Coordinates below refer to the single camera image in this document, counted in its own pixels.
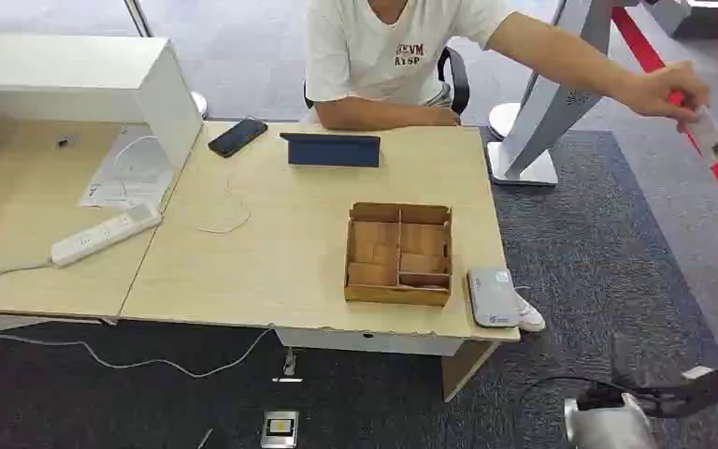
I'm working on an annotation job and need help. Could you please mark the black smartphone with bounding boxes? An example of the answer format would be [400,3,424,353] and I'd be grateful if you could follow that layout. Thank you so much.
[207,118,269,159]

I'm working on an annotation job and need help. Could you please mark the silver floor socket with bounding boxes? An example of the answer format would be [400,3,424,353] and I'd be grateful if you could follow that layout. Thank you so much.
[259,410,301,449]

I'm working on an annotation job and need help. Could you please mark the round silver stand base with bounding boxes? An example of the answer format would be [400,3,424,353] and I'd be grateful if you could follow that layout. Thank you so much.
[487,101,523,141]

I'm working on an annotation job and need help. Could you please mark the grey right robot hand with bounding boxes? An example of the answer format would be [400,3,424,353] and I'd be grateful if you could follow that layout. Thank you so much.
[630,369,718,420]

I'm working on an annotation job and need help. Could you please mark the white power strip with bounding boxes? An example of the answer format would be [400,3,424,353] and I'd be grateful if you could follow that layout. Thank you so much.
[50,203,164,268]

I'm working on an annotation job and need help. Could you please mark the person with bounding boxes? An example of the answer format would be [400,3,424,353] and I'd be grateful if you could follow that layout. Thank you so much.
[302,0,517,123]

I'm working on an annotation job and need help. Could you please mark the dark blue tablet case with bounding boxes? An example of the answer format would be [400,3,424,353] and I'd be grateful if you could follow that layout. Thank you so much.
[279,131,382,169]

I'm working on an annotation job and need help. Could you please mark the white power strip cable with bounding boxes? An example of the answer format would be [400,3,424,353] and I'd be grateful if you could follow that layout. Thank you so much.
[0,262,55,293]

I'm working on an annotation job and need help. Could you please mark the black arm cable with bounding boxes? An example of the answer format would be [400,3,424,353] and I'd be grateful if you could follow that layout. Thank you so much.
[518,376,636,413]

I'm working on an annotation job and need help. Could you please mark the small metal floor bracket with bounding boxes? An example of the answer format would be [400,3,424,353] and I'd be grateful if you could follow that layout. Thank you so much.
[271,348,304,384]

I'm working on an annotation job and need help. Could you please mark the white desk drawer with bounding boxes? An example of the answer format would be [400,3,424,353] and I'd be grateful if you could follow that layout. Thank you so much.
[274,326,465,359]

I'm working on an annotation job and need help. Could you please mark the thin white cable loop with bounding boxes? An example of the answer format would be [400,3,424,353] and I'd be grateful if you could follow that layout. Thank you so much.
[194,176,252,236]

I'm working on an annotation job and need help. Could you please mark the person's right hand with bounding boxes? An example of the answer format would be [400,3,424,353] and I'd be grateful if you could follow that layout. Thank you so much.
[424,106,463,128]

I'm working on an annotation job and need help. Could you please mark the white card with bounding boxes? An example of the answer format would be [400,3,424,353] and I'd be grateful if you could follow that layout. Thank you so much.
[685,105,718,167]

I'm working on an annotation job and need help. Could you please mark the wooden desk side panel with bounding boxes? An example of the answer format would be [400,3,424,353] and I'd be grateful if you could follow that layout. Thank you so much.
[440,340,500,404]

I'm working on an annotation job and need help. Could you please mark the white floor cable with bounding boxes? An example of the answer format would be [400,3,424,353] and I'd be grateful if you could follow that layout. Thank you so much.
[0,327,274,380]

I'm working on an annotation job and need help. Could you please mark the person's left hand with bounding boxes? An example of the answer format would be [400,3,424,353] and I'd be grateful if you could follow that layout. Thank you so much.
[630,60,711,134]

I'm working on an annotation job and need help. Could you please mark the white paper sheet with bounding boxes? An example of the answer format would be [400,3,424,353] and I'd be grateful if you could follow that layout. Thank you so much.
[79,124,176,212]

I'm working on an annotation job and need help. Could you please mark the wooden compartment box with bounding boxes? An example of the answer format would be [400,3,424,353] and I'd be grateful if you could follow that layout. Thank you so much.
[343,201,454,308]

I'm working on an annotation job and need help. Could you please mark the white shoe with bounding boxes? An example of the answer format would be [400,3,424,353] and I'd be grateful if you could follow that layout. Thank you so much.
[513,292,547,334]

